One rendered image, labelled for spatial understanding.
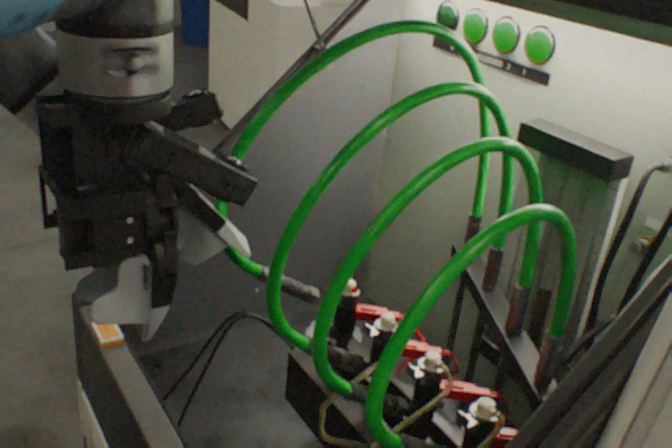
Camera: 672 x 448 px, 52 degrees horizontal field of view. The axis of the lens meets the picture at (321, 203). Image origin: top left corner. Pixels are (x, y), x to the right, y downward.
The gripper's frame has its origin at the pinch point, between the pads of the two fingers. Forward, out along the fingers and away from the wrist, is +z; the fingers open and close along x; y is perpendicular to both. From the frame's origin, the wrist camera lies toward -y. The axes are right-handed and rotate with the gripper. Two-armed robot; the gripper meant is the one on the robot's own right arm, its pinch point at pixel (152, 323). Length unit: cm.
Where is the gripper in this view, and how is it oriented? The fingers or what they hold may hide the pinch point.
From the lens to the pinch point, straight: 59.3
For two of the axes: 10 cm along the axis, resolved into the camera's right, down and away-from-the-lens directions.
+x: 5.2, 4.0, -7.5
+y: -8.5, 1.6, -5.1
